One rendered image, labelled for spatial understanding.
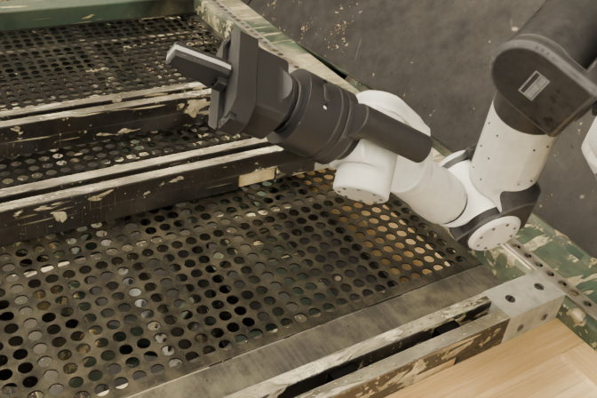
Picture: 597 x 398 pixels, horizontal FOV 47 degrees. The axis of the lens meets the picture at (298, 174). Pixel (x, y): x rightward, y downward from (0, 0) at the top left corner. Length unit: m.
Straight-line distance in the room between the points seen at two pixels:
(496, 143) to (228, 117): 0.37
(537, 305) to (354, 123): 0.50
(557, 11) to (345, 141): 0.27
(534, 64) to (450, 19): 1.89
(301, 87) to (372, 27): 2.13
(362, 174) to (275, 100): 0.13
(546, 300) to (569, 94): 0.45
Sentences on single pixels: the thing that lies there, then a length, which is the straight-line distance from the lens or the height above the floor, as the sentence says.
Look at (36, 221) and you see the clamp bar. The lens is 1.21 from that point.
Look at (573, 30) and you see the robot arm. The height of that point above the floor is 1.34.
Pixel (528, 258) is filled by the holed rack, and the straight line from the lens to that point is 1.25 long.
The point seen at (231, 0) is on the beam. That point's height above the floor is 0.83.
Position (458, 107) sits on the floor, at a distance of 2.49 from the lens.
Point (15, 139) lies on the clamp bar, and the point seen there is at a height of 1.45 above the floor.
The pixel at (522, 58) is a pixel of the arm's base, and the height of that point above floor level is 1.37.
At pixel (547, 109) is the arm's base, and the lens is 0.81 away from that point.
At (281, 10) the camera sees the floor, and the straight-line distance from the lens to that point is 3.28.
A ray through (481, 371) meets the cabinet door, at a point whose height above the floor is 1.06.
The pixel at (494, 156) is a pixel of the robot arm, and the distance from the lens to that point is 0.92.
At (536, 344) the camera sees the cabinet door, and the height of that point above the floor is 0.96.
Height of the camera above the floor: 2.01
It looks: 45 degrees down
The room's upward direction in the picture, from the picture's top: 68 degrees counter-clockwise
